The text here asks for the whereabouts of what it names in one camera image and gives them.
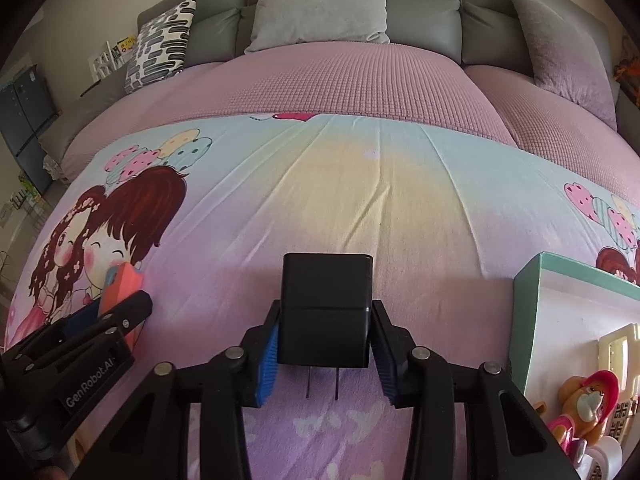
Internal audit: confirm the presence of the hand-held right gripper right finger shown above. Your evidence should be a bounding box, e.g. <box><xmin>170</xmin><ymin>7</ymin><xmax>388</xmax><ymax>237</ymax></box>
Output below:
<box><xmin>367</xmin><ymin>300</ymin><xmax>583</xmax><ymax>480</ymax></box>

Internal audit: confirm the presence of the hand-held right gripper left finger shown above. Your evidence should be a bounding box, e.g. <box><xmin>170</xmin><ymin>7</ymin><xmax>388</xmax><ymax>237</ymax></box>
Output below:
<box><xmin>70</xmin><ymin>300</ymin><xmax>283</xmax><ymax>480</ymax></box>

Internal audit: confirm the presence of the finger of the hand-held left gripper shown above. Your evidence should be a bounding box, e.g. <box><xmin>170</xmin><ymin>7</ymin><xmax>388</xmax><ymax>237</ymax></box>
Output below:
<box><xmin>75</xmin><ymin>290</ymin><xmax>154</xmax><ymax>348</ymax></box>
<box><xmin>20</xmin><ymin>304</ymin><xmax>108</xmax><ymax>354</ymax></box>

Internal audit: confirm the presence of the orange and blue phone case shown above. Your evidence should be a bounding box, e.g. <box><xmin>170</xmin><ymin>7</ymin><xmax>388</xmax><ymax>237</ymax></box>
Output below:
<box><xmin>100</xmin><ymin>262</ymin><xmax>147</xmax><ymax>356</ymax></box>

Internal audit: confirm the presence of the black charger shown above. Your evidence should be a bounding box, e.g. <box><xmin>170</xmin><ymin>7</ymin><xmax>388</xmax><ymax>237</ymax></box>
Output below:
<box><xmin>276</xmin><ymin>252</ymin><xmax>375</xmax><ymax>401</ymax></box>

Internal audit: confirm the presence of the teal cardboard box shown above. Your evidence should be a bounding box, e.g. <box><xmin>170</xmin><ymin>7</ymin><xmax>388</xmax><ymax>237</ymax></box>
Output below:
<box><xmin>510</xmin><ymin>252</ymin><xmax>640</xmax><ymax>480</ymax></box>

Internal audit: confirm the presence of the dog toy with pink helmet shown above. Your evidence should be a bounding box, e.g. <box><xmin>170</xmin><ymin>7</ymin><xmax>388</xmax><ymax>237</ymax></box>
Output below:
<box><xmin>532</xmin><ymin>370</ymin><xmax>621</xmax><ymax>456</ymax></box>

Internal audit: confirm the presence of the white phone holder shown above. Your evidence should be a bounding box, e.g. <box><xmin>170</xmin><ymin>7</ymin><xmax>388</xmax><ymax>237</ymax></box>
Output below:
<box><xmin>597</xmin><ymin>323</ymin><xmax>640</xmax><ymax>406</ymax></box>

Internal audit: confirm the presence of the white round tape roll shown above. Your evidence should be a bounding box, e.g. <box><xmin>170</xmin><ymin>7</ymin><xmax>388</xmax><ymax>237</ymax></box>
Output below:
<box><xmin>580</xmin><ymin>435</ymin><xmax>623</xmax><ymax>480</ymax></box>

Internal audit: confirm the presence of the dark blue cabinet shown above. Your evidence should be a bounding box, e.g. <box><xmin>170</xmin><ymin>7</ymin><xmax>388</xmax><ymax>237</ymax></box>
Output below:
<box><xmin>0</xmin><ymin>64</ymin><xmax>60</xmax><ymax>196</ymax></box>

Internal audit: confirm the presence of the white rack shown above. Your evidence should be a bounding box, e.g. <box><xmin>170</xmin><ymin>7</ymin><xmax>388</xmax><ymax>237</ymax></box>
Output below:
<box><xmin>89</xmin><ymin>42</ymin><xmax>118</xmax><ymax>81</ymax></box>

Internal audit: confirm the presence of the black and white patterned pillow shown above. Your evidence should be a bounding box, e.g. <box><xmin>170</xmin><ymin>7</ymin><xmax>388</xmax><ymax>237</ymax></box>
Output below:
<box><xmin>124</xmin><ymin>0</ymin><xmax>197</xmax><ymax>95</ymax></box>

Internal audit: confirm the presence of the grey sofa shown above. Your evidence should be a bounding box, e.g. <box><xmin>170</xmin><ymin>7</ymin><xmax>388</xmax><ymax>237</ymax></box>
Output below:
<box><xmin>37</xmin><ymin>0</ymin><xmax>640</xmax><ymax>161</ymax></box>

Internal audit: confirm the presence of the grey and purple pillow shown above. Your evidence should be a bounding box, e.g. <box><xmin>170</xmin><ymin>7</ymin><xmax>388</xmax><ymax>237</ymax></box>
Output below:
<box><xmin>506</xmin><ymin>0</ymin><xmax>618</xmax><ymax>132</ymax></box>

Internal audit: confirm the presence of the plain grey pillow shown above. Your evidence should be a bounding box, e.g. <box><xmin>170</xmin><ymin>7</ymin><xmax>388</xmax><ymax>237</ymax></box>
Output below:
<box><xmin>244</xmin><ymin>0</ymin><xmax>391</xmax><ymax>55</ymax></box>

